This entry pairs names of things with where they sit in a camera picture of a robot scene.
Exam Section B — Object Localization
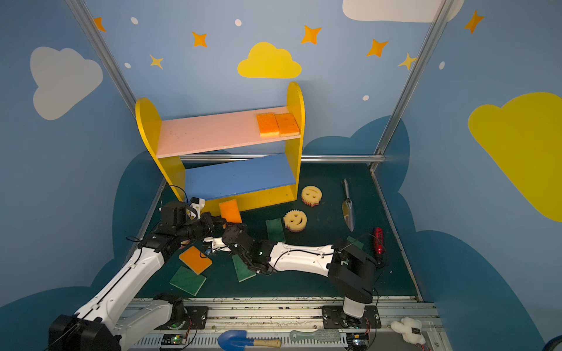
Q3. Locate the circuit board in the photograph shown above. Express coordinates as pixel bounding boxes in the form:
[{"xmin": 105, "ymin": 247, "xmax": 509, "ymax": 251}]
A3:
[
  {"xmin": 160, "ymin": 333, "xmax": 187, "ymax": 349},
  {"xmin": 345, "ymin": 333, "xmax": 370, "ymax": 351}
]

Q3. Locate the yellow smiley sponge centre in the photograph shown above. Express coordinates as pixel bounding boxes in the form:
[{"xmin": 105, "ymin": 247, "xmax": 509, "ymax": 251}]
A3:
[{"xmin": 283, "ymin": 210, "xmax": 307, "ymax": 233}]

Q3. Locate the right circuit board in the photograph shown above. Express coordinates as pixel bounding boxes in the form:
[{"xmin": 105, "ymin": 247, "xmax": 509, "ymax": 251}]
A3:
[{"xmin": 345, "ymin": 333, "xmax": 370, "ymax": 351}]

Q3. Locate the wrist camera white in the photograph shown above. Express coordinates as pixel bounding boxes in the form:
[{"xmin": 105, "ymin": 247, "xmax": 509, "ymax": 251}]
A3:
[
  {"xmin": 203, "ymin": 237, "xmax": 231, "ymax": 255},
  {"xmin": 188, "ymin": 197, "xmax": 205, "ymax": 219}
]

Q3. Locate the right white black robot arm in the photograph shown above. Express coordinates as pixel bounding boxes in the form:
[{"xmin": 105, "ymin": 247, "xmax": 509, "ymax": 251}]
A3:
[{"xmin": 212, "ymin": 224, "xmax": 377, "ymax": 319}]

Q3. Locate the blue toy shovel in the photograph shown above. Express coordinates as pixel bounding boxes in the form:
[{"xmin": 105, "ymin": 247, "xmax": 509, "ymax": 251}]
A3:
[{"xmin": 217, "ymin": 330, "xmax": 282, "ymax": 351}]

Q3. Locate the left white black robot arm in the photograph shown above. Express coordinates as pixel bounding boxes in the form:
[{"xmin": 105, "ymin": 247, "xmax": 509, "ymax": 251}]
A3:
[{"xmin": 47, "ymin": 201, "xmax": 225, "ymax": 350}]

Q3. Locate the metal trowel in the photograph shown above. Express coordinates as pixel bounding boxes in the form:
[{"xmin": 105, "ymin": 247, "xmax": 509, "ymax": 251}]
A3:
[{"xmin": 342, "ymin": 179, "xmax": 355, "ymax": 232}]

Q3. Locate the orange sponge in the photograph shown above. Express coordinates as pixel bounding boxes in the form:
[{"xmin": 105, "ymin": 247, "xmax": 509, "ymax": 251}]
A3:
[
  {"xmin": 275, "ymin": 113, "xmax": 300, "ymax": 137},
  {"xmin": 219, "ymin": 199, "xmax": 242, "ymax": 224},
  {"xmin": 256, "ymin": 113, "xmax": 280, "ymax": 137},
  {"xmin": 179, "ymin": 247, "xmax": 212, "ymax": 275}
]

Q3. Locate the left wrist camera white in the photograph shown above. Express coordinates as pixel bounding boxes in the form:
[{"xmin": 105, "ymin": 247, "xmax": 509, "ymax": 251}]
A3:
[{"xmin": 188, "ymin": 197, "xmax": 205, "ymax": 219}]

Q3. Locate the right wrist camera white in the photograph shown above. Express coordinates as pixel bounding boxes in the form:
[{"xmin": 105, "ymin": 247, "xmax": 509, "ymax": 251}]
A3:
[{"xmin": 203, "ymin": 237, "xmax": 231, "ymax": 255}]

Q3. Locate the aluminium frame rail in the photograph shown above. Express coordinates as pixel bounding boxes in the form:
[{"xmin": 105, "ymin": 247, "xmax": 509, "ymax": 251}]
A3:
[{"xmin": 180, "ymin": 154, "xmax": 385, "ymax": 164}]

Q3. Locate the white plush toy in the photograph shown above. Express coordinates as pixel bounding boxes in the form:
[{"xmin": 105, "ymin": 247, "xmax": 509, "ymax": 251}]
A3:
[{"xmin": 390, "ymin": 317, "xmax": 426, "ymax": 345}]

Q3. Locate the red bottle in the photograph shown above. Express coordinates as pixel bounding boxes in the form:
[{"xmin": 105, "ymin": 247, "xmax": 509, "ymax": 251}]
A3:
[{"xmin": 373, "ymin": 228, "xmax": 385, "ymax": 256}]

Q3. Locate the left circuit board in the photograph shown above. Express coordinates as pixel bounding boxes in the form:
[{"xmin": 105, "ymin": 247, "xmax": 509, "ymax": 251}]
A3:
[{"xmin": 160, "ymin": 333, "xmax": 187, "ymax": 349}]

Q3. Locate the yellow shelf with pink and blue boards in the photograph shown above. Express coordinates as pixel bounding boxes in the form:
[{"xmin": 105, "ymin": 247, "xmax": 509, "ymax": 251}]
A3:
[{"xmin": 136, "ymin": 82, "xmax": 306, "ymax": 216}]

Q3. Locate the green sponge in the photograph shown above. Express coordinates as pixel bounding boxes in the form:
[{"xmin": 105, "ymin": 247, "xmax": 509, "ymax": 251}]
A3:
[
  {"xmin": 266, "ymin": 218, "xmax": 285, "ymax": 243},
  {"xmin": 232, "ymin": 255, "xmax": 256, "ymax": 282},
  {"xmin": 347, "ymin": 236, "xmax": 364, "ymax": 250},
  {"xmin": 170, "ymin": 267, "xmax": 207, "ymax": 296}
]

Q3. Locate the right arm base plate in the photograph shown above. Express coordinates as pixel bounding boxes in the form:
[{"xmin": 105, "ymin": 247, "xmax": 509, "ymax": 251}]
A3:
[{"xmin": 321, "ymin": 305, "xmax": 381, "ymax": 329}]

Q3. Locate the yellow smiley sponge near shelf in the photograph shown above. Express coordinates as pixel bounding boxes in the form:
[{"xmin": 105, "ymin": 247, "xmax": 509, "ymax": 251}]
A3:
[{"xmin": 301, "ymin": 186, "xmax": 323, "ymax": 207}]

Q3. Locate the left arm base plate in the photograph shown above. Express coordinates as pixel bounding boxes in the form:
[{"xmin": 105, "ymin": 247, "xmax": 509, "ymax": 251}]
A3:
[{"xmin": 157, "ymin": 306, "xmax": 209, "ymax": 331}]

